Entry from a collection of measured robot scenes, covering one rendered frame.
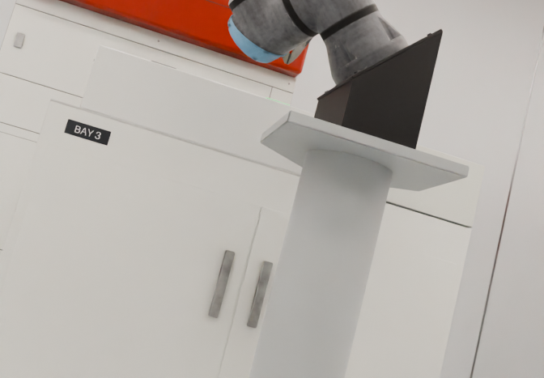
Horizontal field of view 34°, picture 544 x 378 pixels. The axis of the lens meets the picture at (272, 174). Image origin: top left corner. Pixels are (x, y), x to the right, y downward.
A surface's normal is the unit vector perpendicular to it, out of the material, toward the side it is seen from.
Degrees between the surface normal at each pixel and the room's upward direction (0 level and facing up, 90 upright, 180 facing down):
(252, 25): 119
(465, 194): 90
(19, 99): 90
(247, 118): 90
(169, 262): 90
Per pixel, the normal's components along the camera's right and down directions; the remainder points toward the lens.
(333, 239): 0.04, -0.18
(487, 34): 0.25, -0.12
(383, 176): 0.71, 0.05
